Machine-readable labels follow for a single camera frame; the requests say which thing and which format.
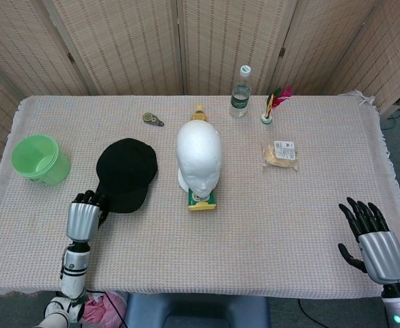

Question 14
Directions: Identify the green plastic bucket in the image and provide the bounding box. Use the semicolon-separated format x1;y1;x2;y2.
11;135;71;187

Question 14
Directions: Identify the green correction tape dispenser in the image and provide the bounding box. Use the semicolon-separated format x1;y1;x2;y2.
142;111;165;128

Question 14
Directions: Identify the black floor cable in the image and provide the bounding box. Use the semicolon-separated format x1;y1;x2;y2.
297;297;325;320

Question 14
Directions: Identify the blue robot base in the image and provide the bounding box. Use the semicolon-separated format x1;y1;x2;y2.
124;292;271;328

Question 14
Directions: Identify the white foam mannequin head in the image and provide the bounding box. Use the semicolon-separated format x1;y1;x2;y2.
176;119;223;202

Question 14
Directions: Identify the woven folding screen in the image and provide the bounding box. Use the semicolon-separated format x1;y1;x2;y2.
0;0;400;185

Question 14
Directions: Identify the black baseball cap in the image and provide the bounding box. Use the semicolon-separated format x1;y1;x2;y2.
96;137;159;215

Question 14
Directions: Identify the packaged bread snack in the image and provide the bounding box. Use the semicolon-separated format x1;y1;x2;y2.
261;139;300;171

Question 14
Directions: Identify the colourful feather shuttlecock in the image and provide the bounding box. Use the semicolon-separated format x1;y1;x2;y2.
261;86;293;125

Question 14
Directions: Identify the pink plastic bag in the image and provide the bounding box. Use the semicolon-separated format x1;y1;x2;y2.
81;290;128;324

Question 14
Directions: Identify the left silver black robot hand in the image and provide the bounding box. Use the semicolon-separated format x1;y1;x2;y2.
65;189;111;243

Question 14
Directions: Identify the clear plastic water bottle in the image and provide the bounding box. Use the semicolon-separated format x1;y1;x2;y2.
229;65;253;118

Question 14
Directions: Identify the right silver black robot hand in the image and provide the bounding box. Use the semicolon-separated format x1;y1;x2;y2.
337;197;400;284

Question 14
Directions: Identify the beige woven tablecloth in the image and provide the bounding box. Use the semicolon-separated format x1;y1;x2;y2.
0;89;400;299

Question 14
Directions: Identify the yellow capped bottle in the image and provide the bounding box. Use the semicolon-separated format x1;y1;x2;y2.
189;105;209;122

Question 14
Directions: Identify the yellow green drink carton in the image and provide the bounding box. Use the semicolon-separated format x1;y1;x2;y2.
187;187;218;213

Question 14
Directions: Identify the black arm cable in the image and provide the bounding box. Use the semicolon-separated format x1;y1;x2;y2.
85;289;128;325

